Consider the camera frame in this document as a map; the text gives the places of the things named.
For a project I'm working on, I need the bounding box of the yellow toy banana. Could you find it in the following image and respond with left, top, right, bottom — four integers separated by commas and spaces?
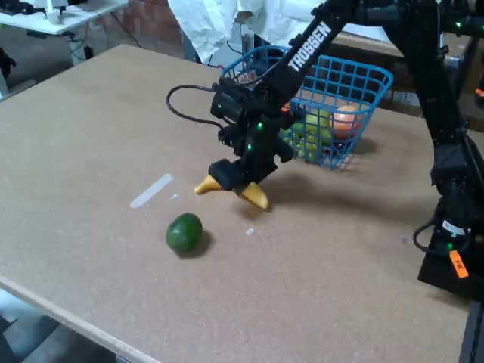
194, 174, 271, 212

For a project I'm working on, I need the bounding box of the green toy grapes bunch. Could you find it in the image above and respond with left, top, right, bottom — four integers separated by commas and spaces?
280, 126, 322, 160

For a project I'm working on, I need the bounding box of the light green toy apple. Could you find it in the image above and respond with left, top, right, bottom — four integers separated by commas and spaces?
303, 109, 334, 147

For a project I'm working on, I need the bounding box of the round green toy fruit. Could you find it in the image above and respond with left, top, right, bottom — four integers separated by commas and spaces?
165, 212, 204, 256

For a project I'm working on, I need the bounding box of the long white tape strip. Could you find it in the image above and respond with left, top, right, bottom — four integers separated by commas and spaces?
129, 172, 175, 210

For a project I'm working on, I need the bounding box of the red orange toy pomegranate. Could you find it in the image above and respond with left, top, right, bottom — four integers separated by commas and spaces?
331, 104, 365, 140

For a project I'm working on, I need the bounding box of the white crumpled sheet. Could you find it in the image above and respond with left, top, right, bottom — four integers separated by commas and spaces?
167, 0, 322, 66

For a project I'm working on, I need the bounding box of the brown wooden workbench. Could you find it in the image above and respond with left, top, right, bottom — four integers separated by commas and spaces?
332, 29, 405, 60

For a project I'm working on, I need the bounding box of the white desk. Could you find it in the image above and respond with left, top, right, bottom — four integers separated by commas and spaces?
0, 0, 130, 37

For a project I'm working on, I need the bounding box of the white cup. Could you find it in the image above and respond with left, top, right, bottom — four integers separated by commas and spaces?
45, 0, 64, 24

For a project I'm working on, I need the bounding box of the small black camera box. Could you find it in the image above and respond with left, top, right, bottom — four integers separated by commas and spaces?
209, 77, 249, 124

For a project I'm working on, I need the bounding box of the blue wire basket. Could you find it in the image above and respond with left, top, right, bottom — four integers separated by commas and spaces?
220, 45, 394, 171

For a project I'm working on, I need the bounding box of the looped black camera cable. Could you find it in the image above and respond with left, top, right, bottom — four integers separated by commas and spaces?
166, 84, 225, 129

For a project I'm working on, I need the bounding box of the black base cable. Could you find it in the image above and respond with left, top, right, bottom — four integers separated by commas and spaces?
412, 221, 442, 253

